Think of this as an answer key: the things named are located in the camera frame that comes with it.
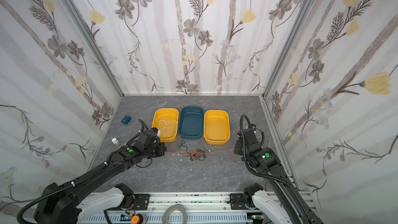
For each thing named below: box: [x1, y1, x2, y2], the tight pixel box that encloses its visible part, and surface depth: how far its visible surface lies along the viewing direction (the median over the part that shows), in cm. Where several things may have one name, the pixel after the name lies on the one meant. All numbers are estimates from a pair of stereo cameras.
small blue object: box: [121, 115, 132, 125], surface depth 106 cm
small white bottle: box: [111, 137, 121, 147], surface depth 94 cm
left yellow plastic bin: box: [151, 107, 180, 143], surface depth 101 cm
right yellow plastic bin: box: [203, 109, 231, 146], surface depth 103 cm
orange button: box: [131, 215, 140, 224], surface depth 63 cm
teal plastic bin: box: [177, 106, 205, 140], surface depth 106 cm
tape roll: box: [162, 203, 188, 224], surface depth 70 cm
